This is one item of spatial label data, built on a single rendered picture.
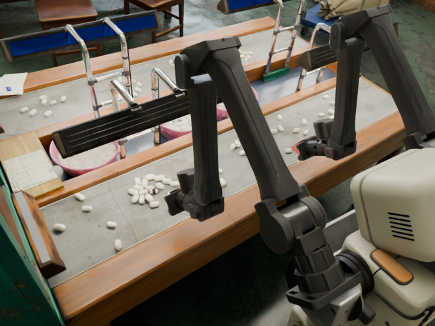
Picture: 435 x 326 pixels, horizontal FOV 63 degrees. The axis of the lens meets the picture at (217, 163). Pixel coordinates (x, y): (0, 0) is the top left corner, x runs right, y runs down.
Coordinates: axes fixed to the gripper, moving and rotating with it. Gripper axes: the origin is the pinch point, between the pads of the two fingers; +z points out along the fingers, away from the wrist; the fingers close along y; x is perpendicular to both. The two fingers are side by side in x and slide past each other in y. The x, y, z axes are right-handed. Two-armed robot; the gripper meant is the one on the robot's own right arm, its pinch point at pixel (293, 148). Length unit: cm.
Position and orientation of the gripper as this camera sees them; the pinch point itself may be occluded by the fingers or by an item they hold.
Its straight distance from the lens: 139.9
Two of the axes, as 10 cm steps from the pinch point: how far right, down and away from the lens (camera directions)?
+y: -8.1, 3.6, -4.6
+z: -5.0, -0.3, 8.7
